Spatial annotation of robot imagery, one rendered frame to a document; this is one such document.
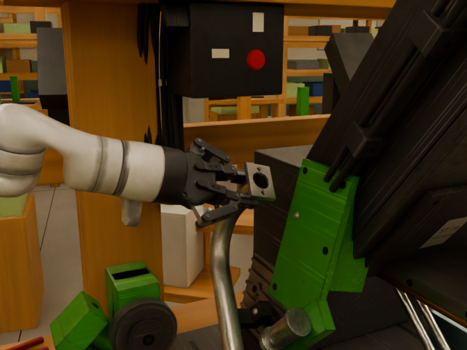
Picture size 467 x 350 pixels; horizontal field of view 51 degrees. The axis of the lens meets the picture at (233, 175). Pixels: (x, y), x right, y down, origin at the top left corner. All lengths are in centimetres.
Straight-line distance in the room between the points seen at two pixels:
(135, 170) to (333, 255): 27
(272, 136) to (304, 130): 9
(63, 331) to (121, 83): 44
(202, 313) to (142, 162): 55
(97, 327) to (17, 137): 22
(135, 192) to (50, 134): 12
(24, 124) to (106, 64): 32
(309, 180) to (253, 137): 40
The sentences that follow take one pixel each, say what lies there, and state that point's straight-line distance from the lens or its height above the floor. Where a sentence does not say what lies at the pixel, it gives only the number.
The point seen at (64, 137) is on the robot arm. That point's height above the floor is 133.
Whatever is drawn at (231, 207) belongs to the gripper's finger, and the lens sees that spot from 66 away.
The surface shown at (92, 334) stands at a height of 112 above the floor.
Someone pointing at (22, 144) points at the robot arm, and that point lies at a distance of 57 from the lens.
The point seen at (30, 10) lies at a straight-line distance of 745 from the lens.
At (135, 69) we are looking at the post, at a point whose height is 139.
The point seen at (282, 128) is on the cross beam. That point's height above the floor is 126.
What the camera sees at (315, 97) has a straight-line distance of 829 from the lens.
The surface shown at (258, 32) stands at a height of 145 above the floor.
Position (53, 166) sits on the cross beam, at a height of 122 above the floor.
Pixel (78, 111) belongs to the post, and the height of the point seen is 133.
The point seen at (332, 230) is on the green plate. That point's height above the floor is 120.
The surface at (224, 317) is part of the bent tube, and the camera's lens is 72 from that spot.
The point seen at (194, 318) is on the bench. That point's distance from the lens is 108.
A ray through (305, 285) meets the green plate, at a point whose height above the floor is 112.
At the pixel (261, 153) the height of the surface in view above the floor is 124.
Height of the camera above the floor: 142
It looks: 14 degrees down
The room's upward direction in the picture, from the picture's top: straight up
